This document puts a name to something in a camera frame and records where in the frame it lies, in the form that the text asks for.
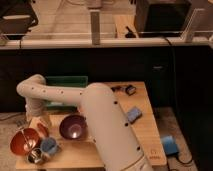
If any metal spoon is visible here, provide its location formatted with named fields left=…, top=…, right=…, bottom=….
left=16, top=121, right=31, bottom=151

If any red metal bowl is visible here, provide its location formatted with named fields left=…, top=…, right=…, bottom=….
left=10, top=128, right=40, bottom=156

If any purple bowl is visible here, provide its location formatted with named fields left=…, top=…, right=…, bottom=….
left=59, top=115, right=87, bottom=140

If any green plastic tray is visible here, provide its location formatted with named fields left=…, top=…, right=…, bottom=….
left=45, top=76, right=88, bottom=110

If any red chili pepper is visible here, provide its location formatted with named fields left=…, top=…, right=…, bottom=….
left=37, top=123, right=49, bottom=137

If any blue object on floor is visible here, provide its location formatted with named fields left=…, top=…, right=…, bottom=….
left=161, top=136, right=179, bottom=156

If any black handled tool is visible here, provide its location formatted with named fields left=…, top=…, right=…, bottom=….
left=112, top=84, right=136, bottom=96

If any blue cup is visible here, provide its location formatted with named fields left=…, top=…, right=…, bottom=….
left=40, top=137, right=58, bottom=155

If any small metal cup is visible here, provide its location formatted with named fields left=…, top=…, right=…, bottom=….
left=27, top=148, right=44, bottom=164

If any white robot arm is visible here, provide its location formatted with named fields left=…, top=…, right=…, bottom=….
left=16, top=74, right=154, bottom=171

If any blue sponge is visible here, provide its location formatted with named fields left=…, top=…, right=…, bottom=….
left=127, top=107, right=142, bottom=123

